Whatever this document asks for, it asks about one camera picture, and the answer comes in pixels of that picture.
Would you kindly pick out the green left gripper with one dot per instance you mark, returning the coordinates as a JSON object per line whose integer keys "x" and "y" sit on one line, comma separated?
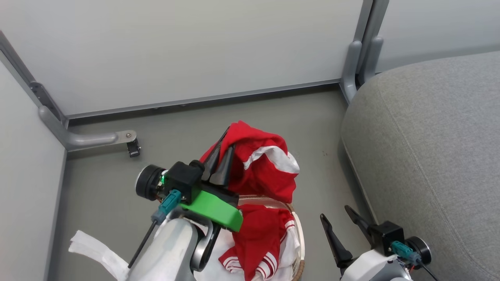
{"x": 213, "y": 212}

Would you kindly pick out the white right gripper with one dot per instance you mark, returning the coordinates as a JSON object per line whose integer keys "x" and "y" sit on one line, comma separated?
{"x": 373, "y": 267}

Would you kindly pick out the red white sports garment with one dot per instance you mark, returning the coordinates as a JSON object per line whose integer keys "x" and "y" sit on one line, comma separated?
{"x": 261, "y": 175}

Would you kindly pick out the white basket with brown rim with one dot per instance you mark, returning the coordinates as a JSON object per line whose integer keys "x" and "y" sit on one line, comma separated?
{"x": 300, "y": 249}

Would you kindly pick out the black caster wheel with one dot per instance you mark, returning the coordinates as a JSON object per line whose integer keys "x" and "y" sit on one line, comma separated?
{"x": 133, "y": 148}

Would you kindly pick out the grey fabric sofa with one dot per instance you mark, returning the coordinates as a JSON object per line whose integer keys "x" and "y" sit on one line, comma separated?
{"x": 437, "y": 156}

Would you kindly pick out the grey metal foot with caster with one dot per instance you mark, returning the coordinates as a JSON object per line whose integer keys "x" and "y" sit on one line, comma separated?
{"x": 90, "y": 139}

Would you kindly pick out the white mesh fabric strip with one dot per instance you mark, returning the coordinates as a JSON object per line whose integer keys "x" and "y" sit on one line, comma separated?
{"x": 97, "y": 249}

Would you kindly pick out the grey metal partition foot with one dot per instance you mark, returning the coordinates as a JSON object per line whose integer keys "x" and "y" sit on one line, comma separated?
{"x": 373, "y": 58}
{"x": 349, "y": 74}

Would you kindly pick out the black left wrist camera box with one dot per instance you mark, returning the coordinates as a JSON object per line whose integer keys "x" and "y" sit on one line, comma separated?
{"x": 183, "y": 177}

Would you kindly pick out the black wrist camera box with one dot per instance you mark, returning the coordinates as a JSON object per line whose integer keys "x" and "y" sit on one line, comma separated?
{"x": 183, "y": 177}
{"x": 388, "y": 236}

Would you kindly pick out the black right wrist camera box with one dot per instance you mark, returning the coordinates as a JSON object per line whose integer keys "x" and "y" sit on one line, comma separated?
{"x": 388, "y": 236}

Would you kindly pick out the dark grey hinge bracket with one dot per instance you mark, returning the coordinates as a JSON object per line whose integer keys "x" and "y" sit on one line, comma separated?
{"x": 46, "y": 99}

